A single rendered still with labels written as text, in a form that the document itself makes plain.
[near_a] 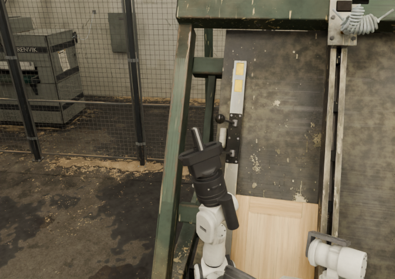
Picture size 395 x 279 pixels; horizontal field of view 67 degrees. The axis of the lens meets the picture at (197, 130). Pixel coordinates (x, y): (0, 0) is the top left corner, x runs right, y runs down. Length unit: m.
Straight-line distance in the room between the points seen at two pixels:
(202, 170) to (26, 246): 2.46
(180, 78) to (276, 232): 0.72
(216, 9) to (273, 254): 0.98
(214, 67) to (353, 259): 0.91
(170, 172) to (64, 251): 1.85
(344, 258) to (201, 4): 1.01
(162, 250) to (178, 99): 0.61
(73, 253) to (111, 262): 0.35
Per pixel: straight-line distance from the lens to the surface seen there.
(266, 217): 1.24
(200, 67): 1.35
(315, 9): 1.30
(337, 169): 1.21
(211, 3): 1.31
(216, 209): 0.84
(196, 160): 0.78
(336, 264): 0.78
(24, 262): 2.98
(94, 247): 2.87
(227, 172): 1.20
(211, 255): 0.99
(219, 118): 1.09
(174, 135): 1.22
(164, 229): 1.25
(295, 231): 1.26
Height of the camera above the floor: 1.97
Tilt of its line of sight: 25 degrees down
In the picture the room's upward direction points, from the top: straight up
